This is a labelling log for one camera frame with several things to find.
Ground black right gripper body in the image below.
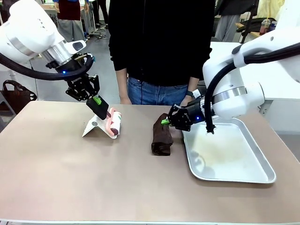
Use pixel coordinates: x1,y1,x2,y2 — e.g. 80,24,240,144
184,96,213,128

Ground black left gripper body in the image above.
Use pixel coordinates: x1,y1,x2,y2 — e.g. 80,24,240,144
46,55,92,89

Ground dark brown cloth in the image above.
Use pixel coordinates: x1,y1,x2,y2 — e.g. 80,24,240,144
150,113,174,157

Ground pink lint roller black handle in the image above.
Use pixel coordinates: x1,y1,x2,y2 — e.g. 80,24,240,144
86,95,123,136

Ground person's right forearm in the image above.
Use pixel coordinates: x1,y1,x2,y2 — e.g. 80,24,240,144
116,68,130,99

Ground person's left forearm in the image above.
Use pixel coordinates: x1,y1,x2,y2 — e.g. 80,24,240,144
187,76,200,92

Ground person's left hand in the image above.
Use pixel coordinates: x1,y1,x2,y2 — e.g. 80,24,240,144
180,95,195,108

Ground person's blue jeans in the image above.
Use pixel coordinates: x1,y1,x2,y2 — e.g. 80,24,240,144
127,76,191,105

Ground white lint roller stand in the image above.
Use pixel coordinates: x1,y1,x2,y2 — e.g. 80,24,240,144
82,114,118,140

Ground silver metal tray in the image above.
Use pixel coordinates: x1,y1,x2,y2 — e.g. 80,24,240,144
182,117,277,184

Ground dark brown tote bag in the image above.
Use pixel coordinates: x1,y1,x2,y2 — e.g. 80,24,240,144
2,79,38,113

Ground bystander in black trousers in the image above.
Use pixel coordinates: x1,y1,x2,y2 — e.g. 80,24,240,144
91,0,110,30

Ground person's black sweater torso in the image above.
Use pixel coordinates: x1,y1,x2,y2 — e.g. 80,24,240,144
108,0,216,86

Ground bystander in light grey trousers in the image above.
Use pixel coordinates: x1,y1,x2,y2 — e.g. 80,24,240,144
214,0,260,43

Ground black bag on bench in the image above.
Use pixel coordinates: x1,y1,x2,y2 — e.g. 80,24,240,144
236,17,278,33

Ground plastic cup with drink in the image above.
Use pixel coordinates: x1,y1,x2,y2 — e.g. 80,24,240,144
261,18,270,36

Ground pale yellow garment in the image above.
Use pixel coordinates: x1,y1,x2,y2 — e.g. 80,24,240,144
257,0,286,21

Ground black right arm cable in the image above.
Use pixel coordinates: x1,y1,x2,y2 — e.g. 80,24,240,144
205,42,300,135

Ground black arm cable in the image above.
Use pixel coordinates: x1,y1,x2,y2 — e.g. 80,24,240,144
205,42,300,135
0,52,95,82

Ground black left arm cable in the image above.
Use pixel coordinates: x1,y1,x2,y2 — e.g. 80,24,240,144
0,52,95,82

